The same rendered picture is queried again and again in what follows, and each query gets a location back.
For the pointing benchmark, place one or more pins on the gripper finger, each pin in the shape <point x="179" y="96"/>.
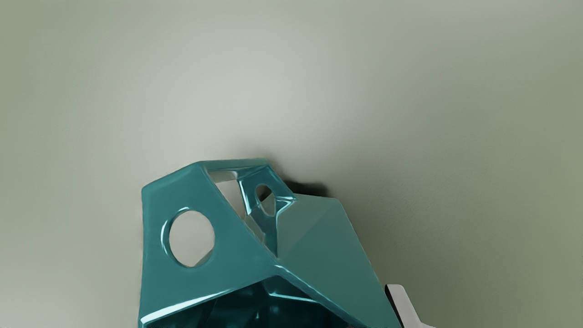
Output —
<point x="404" y="305"/>

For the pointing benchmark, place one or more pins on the teal faceted mug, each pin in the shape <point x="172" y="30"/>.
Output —
<point x="319" y="255"/>

